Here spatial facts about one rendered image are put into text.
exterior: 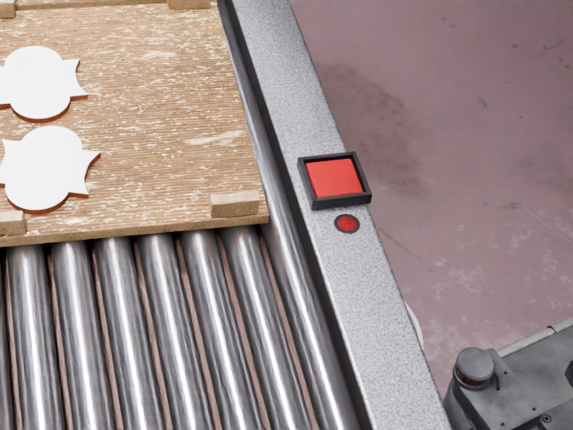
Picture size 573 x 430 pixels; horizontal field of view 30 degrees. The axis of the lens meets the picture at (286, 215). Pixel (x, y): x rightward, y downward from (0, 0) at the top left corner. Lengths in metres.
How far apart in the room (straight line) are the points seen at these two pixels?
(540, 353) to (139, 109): 1.02
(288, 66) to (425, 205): 1.18
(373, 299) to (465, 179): 1.49
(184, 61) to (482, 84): 1.62
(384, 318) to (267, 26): 0.52
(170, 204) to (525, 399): 0.92
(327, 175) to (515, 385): 0.78
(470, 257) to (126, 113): 1.32
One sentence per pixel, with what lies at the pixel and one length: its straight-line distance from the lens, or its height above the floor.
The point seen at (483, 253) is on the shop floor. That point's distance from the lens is 2.54.
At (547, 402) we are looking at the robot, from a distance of 2.04.
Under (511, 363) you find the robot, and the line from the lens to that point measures 2.07.
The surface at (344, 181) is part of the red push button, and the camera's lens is 1.32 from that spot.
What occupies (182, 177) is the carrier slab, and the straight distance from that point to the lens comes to 1.29.
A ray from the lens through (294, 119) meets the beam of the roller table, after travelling 1.41.
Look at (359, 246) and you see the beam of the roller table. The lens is 1.27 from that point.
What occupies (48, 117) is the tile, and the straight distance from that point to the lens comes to 1.36.
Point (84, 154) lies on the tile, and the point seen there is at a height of 0.95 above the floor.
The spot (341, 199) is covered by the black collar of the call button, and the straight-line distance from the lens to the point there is 1.30.
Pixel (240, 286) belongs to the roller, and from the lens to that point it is 1.22.
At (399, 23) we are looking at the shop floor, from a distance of 3.11.
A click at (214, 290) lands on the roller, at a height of 0.92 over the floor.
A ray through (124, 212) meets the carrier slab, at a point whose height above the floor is 0.94.
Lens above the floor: 1.88
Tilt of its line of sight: 48 degrees down
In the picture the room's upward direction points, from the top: 8 degrees clockwise
